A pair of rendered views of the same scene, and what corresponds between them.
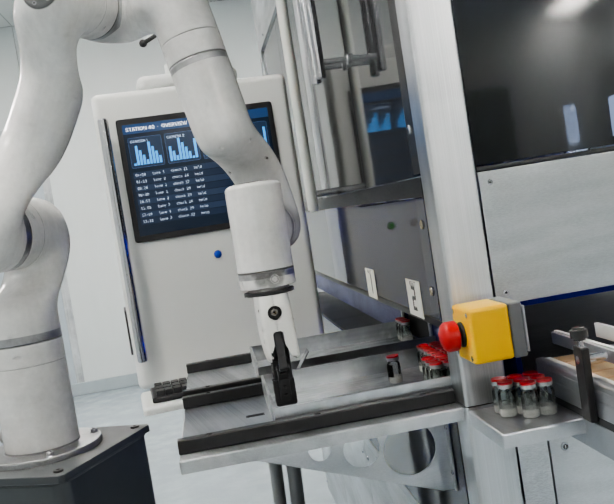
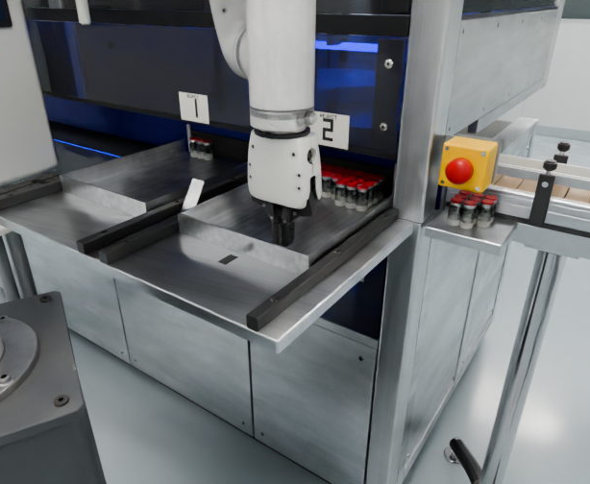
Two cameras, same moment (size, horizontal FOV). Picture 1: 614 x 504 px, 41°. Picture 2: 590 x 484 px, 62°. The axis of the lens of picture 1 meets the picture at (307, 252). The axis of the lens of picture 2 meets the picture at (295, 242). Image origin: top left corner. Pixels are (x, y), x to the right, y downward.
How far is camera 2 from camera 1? 0.94 m
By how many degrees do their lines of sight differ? 52
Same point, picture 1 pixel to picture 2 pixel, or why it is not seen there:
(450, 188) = (452, 34)
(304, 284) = (34, 100)
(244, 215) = (296, 36)
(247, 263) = (289, 99)
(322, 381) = (223, 209)
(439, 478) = not seen: hidden behind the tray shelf
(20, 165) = not seen: outside the picture
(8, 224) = not seen: outside the picture
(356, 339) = (153, 158)
